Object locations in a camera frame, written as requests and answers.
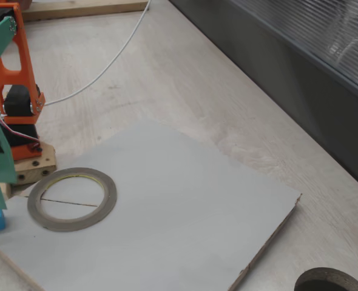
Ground small wooden wedge piece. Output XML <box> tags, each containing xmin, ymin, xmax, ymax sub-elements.
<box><xmin>0</xmin><ymin>181</ymin><xmax>13</xmax><ymax>201</ymax></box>

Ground wooden base block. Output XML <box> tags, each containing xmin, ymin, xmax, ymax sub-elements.
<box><xmin>10</xmin><ymin>142</ymin><xmax>58</xmax><ymax>186</ymax></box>

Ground long wooden plank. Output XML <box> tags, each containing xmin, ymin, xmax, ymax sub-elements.
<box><xmin>21</xmin><ymin>0</ymin><xmax>150</xmax><ymax>22</ymax></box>

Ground grey laminated wooden board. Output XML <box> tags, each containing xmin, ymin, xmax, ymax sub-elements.
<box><xmin>0</xmin><ymin>118</ymin><xmax>303</xmax><ymax>291</ymax></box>

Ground ribbed glass partition screen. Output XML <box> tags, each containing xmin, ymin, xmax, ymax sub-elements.
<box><xmin>169</xmin><ymin>0</ymin><xmax>358</xmax><ymax>196</ymax></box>

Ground red white black servo wires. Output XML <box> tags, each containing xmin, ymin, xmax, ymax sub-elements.
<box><xmin>0</xmin><ymin>102</ymin><xmax>43</xmax><ymax>153</ymax></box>

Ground grey ring of tape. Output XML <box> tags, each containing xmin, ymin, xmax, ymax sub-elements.
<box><xmin>27</xmin><ymin>167</ymin><xmax>118</xmax><ymax>233</ymax></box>

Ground white USB cable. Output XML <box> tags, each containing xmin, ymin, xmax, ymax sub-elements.
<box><xmin>44</xmin><ymin>0</ymin><xmax>152</xmax><ymax>107</ymax></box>

